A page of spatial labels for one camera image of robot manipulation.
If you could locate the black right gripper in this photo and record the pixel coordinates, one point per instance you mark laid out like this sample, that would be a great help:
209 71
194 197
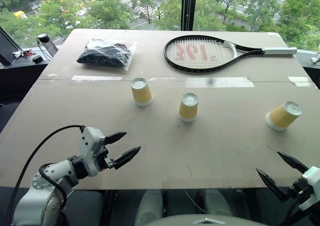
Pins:
298 187

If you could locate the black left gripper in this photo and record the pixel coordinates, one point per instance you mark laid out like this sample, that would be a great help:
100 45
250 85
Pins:
102 158

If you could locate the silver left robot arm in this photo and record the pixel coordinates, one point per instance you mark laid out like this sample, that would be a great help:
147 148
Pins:
47 177

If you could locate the yellow ribbed paper cup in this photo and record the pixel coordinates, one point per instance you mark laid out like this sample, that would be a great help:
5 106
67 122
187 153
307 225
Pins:
282 117
141 93
188 108

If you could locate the grey rounded shape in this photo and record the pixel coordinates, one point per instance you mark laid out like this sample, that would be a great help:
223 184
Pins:
217 202
148 206

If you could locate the long clear tape strip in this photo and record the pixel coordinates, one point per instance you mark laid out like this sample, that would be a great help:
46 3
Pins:
96 78

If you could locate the grey robot torso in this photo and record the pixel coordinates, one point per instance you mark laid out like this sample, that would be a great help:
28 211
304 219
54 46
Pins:
210 221

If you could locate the clear bag of black items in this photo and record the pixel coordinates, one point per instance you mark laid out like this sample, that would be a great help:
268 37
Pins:
105 55

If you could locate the short clear tape strip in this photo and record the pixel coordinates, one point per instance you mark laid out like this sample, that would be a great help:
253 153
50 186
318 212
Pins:
300 80

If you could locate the wide clear tape strip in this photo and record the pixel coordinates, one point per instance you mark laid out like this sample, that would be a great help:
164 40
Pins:
225 82

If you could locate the small black round disc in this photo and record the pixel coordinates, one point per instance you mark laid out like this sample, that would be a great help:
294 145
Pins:
37 59

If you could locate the small white figure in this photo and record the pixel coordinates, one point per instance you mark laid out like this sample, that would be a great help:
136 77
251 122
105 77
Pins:
316 57

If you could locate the black round puck on stand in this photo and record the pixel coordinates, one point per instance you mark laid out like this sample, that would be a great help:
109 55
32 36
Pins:
44 38

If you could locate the red and white small items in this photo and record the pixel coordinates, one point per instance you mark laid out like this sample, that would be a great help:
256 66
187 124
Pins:
22 53

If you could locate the black white tennis racket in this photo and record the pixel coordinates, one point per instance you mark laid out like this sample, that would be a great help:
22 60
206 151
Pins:
233 46

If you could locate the black slanted panel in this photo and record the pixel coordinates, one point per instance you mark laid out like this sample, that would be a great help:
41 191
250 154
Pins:
8 49

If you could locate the yellow vehicle outside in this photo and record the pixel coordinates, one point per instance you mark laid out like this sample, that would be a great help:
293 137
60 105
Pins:
20 14

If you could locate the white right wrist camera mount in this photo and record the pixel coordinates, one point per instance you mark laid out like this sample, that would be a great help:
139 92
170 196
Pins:
313 179

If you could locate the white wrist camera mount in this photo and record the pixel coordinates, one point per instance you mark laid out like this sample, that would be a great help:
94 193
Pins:
90 146
313 179

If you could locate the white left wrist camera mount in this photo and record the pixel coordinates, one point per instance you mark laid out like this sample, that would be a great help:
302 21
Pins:
90 146

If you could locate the black window frame post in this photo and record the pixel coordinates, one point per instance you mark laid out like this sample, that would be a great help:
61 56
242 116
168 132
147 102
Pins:
188 9

